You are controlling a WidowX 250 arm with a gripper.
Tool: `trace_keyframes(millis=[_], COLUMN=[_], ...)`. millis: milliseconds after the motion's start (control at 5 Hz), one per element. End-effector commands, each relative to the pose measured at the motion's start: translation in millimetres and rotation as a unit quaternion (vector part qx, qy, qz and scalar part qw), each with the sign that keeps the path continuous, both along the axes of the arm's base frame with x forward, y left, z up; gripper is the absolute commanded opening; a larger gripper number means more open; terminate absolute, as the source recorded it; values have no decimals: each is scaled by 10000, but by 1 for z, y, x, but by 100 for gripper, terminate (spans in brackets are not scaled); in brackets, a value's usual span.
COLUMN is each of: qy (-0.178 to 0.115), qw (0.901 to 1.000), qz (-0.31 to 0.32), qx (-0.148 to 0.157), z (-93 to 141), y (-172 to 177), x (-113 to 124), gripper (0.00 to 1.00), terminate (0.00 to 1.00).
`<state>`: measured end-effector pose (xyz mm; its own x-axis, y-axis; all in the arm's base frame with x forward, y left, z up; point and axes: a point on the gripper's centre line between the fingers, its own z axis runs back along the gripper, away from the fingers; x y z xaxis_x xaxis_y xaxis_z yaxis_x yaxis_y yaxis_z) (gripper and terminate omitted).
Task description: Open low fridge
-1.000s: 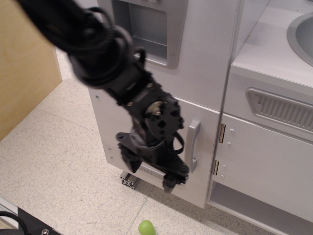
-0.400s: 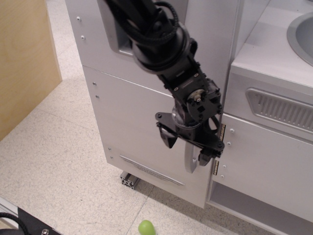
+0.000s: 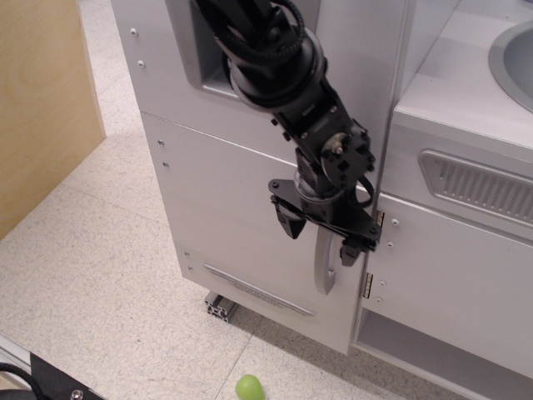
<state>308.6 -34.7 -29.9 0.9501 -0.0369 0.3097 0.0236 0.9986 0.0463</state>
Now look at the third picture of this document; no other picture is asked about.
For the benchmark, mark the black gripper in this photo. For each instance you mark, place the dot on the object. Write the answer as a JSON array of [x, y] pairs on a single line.
[[296, 203]]

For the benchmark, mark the silver fridge door handle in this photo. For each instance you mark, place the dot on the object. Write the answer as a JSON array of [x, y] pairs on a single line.
[[326, 260]]

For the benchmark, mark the white fridge door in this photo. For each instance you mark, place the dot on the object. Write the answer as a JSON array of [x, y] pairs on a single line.
[[228, 238]]

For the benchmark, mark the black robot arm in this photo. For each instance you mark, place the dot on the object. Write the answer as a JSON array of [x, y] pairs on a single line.
[[332, 149]]

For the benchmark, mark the white toy fridge cabinet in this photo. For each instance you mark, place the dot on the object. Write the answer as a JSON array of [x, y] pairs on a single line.
[[361, 41]]

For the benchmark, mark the upper brass hinge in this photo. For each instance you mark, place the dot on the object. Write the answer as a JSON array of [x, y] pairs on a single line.
[[379, 222]]

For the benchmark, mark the brass hinge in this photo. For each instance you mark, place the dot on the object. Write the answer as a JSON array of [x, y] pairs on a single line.
[[379, 222], [367, 285]]

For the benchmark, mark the lower brass hinge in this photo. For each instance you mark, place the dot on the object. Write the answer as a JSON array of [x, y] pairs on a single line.
[[367, 285]]

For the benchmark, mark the aluminium profile foot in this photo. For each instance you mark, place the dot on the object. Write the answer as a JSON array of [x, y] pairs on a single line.
[[220, 307]]

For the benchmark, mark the white toy kitchen counter unit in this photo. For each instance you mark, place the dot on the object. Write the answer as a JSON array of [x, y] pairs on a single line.
[[451, 296]]

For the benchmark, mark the green toy ball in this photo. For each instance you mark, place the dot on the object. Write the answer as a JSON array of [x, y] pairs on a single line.
[[248, 387]]

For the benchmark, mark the grey vent panel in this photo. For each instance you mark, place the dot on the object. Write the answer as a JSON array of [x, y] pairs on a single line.
[[475, 185]]

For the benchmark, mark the grey ice dispenser recess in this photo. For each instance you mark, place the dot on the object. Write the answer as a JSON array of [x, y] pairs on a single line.
[[200, 62]]

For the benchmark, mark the grey toy sink basin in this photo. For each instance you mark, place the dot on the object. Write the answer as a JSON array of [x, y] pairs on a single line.
[[510, 62]]

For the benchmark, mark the plywood panel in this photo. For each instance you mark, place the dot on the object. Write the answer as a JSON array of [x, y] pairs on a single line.
[[50, 117]]

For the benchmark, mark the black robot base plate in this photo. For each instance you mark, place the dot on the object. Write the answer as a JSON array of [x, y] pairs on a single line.
[[56, 384]]

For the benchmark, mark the aluminium extrusion rail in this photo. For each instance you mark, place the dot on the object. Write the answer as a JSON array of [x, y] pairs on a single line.
[[13, 354]]

